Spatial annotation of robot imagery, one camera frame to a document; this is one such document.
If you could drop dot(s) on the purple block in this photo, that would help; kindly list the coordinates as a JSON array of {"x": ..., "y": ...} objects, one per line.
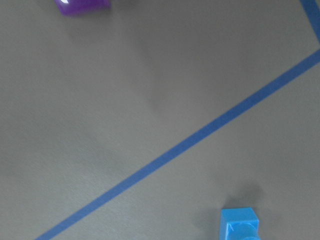
[{"x": 74, "y": 7}]

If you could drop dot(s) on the long blue block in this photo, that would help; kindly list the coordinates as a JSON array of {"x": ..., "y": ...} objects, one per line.
[{"x": 239, "y": 224}]

